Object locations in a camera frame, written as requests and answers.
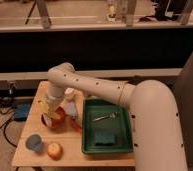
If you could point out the blue-green sponge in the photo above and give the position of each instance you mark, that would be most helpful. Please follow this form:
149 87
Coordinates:
104 139

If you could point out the blue box on floor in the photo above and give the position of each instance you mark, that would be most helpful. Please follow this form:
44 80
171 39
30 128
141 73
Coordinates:
21 112

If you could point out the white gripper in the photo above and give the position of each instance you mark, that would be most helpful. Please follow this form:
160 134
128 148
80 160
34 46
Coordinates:
54 96

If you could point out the grey chair back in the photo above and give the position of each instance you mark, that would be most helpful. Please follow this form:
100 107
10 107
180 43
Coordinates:
183 92

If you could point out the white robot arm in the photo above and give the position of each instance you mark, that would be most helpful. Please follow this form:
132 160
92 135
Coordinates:
152 108

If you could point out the metal fork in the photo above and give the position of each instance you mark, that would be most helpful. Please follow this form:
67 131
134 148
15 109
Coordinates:
112 116

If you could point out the green plastic tray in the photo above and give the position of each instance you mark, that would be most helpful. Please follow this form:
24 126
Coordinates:
120 127

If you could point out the orange carrot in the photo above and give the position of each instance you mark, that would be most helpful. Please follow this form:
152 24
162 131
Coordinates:
75 125

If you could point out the wooden table board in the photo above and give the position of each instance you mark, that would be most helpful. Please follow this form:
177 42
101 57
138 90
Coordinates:
69 139

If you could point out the red bowl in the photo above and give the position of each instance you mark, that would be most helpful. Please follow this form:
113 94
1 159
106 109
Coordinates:
53 119

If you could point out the yellow-red apple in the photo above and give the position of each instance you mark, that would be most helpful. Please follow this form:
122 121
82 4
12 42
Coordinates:
54 150

